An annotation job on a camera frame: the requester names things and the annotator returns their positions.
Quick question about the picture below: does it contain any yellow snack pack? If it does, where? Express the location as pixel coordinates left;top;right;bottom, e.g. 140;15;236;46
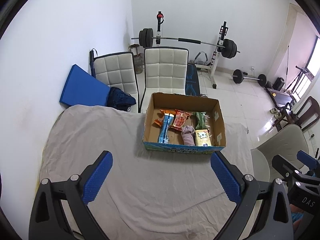
195;129;212;147

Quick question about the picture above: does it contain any green snack bag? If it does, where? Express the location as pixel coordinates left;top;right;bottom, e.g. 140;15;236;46
193;112;207;130

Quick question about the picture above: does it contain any red snack bag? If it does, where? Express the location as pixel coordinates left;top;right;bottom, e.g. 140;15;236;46
170;109;191;131

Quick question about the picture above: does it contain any blue gold snack bag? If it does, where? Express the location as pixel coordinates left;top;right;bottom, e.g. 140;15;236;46
158;113;174;144

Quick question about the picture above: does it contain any orange snack bag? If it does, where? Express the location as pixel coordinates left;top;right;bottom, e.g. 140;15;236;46
154;109;176;127

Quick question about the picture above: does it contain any beige plastic chair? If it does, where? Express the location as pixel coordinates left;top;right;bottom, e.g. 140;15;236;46
251;125;309;182

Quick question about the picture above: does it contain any dark wooden chair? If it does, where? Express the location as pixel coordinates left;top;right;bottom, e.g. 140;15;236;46
272;96;319;132

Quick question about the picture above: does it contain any beige table cloth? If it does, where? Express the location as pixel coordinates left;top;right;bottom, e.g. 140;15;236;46
38;104;256;240

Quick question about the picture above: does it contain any floor barbell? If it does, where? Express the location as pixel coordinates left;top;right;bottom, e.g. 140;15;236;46
232;69;267;87

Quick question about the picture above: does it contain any blue foam mat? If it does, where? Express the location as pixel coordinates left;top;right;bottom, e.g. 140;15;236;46
59;64;110;107

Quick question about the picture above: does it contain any brown cardboard box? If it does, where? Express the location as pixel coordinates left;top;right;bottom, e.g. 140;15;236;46
143;92;226;154

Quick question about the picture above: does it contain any dark blue cloth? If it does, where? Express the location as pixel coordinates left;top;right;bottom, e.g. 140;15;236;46
106;87;136;112

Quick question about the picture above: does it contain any rack barbell with plates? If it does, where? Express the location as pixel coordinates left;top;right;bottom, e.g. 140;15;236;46
131;28;240;59

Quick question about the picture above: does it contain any white quilted chair left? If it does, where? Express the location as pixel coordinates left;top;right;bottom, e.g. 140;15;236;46
93;51;139;113

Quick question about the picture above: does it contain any white quilted chair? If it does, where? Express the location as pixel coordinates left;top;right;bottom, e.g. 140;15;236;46
93;51;139;113
140;46;189;113

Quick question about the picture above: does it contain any black umbrella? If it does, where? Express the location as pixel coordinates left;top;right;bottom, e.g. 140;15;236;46
89;48;98;77

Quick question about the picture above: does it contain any white quilted chair right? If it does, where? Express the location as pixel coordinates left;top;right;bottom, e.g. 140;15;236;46
140;46;189;113

